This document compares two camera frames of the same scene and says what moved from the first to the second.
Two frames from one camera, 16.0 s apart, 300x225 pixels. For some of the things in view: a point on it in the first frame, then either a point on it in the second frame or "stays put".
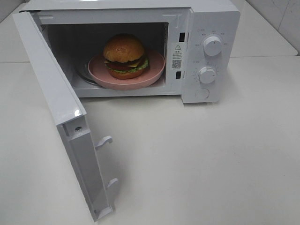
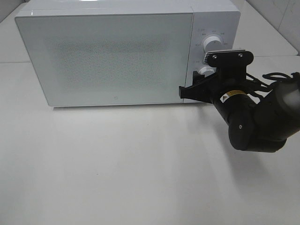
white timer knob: (206, 74) stays put
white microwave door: (68, 110) → (104, 59)
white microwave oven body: (141, 48) stays put
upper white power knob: (212, 46) stays put
